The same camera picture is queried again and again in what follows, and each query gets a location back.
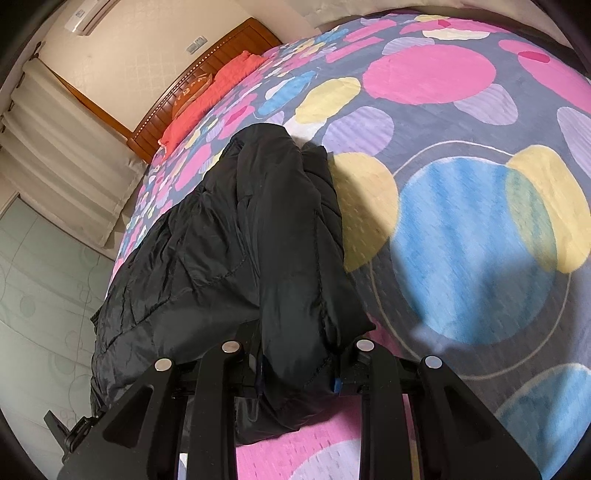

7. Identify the black puffer jacket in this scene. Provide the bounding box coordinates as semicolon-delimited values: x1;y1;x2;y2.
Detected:
90;124;378;447

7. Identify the small orange cushion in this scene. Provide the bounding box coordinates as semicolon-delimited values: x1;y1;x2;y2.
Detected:
172;71;214;118

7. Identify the white pleated curtain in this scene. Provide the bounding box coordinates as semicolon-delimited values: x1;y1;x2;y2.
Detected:
0;44;149;251

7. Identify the wooden headboard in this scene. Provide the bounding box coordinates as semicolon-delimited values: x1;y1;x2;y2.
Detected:
127;17;283;163

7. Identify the frosted glass wardrobe door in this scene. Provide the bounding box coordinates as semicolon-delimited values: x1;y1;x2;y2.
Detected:
0;194;116;430

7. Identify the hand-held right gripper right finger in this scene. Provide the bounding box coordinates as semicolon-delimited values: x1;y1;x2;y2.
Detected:
331;338;544;480

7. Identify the wooden wall post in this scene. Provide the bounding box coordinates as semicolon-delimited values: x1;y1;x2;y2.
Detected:
60;74;139;136

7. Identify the red pillow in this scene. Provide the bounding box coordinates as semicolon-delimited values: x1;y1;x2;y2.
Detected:
158;51;269;155

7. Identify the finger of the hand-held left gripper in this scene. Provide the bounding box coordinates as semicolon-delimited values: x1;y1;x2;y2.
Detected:
43;408;101;463

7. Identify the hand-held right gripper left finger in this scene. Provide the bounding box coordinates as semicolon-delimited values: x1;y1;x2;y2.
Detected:
58;320;265;480

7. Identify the white air conditioner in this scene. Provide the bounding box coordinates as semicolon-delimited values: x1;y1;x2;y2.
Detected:
64;0;117;36

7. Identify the bed with colourful dotted sheet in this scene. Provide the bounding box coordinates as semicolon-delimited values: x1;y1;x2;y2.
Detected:
108;14;591;480

